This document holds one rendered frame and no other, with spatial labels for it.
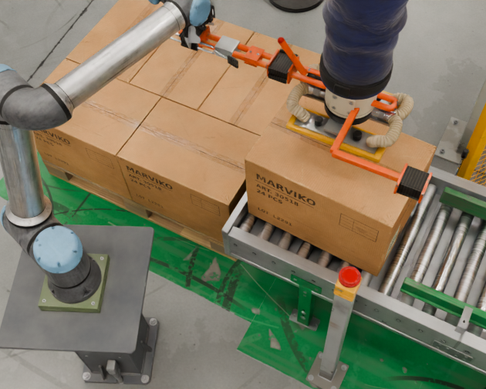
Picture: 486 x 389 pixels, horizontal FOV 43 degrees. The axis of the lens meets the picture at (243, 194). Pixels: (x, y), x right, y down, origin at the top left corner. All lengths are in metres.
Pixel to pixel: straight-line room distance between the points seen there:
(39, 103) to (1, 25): 2.93
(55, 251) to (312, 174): 0.93
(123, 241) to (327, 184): 0.80
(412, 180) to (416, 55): 2.26
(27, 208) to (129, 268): 0.47
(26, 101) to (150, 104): 1.42
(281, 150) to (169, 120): 0.82
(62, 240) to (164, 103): 1.17
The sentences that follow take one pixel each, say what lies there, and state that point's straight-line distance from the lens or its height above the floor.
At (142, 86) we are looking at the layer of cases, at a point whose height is 0.54.
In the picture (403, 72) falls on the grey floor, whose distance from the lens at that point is 3.97.
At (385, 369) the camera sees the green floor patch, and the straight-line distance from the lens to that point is 2.99.
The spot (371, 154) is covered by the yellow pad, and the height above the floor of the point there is 1.16.
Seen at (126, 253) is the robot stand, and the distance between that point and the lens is 2.40.
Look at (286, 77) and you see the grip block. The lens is 2.13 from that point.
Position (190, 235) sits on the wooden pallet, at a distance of 3.23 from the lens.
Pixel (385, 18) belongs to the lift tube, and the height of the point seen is 1.68.
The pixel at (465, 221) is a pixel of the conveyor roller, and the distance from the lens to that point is 2.75.
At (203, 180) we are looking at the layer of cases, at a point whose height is 0.54.
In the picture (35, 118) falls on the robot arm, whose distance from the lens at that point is 1.72.
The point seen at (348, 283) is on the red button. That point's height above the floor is 1.04.
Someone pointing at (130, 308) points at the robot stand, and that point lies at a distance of 2.30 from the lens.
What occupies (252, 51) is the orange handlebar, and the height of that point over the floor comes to 1.29.
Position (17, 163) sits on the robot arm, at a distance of 1.97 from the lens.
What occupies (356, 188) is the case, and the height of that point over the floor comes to 0.95.
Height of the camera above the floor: 2.83
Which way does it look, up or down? 57 degrees down
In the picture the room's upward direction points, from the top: 5 degrees counter-clockwise
